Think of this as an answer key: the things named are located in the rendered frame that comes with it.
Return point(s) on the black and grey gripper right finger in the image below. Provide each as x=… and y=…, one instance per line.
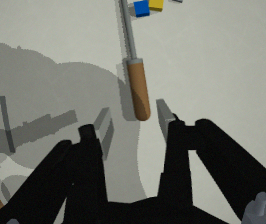
x=239, y=176

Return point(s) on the yellow cube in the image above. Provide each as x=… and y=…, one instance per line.
x=156, y=5

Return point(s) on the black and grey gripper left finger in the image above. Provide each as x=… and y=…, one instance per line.
x=40, y=198

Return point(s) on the blue cube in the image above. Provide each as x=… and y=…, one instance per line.
x=142, y=8

